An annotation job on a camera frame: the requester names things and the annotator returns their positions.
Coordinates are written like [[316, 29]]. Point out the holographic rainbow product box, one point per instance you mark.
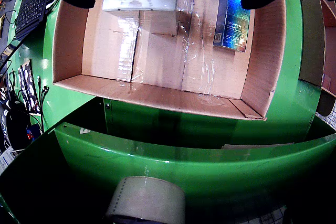
[[232, 30]]

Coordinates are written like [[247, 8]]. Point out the divided cardboard box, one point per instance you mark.
[[311, 37]]

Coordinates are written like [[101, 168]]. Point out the large open cardboard tray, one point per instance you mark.
[[157, 58]]

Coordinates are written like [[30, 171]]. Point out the black laptop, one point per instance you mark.
[[31, 14]]

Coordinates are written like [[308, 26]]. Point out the printed photo sheet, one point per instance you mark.
[[27, 85]]

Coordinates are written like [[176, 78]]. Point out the black electronic device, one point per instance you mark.
[[18, 129]]

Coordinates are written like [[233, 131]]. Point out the grey card sheet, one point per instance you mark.
[[257, 145]]

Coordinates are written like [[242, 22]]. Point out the clear packing tape roll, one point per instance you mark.
[[147, 197]]

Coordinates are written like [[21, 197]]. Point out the gridded paper sheet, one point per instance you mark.
[[267, 216]]

